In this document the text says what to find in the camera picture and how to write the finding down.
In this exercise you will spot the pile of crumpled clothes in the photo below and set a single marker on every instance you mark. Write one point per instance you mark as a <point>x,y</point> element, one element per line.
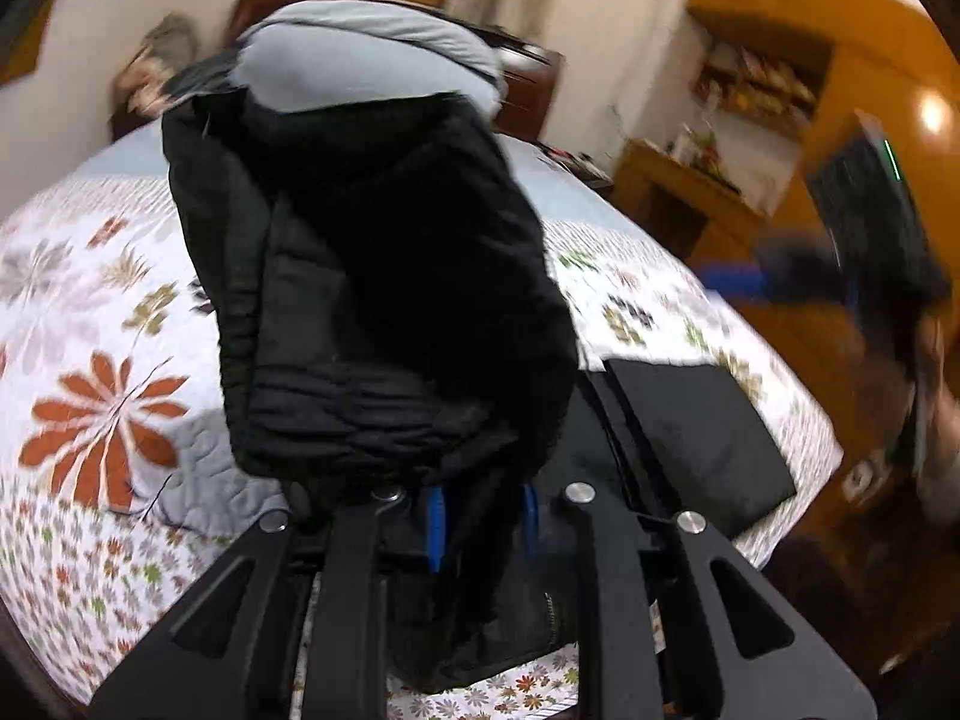
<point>161,45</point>

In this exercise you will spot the bottles and clutter on desk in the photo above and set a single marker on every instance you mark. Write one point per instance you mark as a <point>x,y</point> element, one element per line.
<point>697,146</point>

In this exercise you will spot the person's right hand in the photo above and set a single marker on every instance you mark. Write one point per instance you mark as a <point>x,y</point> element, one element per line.
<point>892,367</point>

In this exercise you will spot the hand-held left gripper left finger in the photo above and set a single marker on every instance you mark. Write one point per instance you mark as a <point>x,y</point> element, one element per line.
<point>435,532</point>

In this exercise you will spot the wooden side window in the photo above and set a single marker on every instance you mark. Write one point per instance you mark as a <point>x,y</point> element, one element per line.
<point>22,52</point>

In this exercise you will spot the stack of grey pillows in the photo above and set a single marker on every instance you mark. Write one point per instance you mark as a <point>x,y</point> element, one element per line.
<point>360,52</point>

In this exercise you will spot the built-in wooden desk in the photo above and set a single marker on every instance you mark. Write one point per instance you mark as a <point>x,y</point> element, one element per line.
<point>675,187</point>

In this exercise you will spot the black quilted pants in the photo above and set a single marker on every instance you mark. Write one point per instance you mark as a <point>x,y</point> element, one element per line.
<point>375,277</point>

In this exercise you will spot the floral quilted bedspread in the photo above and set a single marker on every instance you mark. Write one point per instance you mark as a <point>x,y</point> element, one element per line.
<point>90,300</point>

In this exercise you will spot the books and bottles on shelf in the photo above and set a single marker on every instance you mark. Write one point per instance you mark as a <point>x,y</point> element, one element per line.
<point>757,82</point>

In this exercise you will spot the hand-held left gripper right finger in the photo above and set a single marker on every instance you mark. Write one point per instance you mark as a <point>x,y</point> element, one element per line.
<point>532,525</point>

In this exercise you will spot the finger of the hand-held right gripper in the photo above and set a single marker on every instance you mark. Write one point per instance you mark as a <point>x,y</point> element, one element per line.
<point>739,279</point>

